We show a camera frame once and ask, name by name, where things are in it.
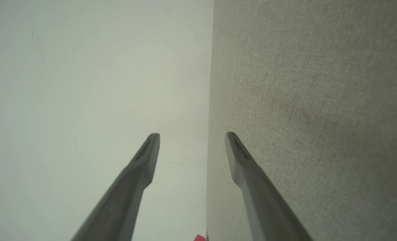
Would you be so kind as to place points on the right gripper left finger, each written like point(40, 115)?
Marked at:
point(128, 194)

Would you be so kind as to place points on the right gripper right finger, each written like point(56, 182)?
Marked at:
point(258, 201)

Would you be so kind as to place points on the red Bulls jersey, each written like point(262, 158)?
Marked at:
point(199, 238)

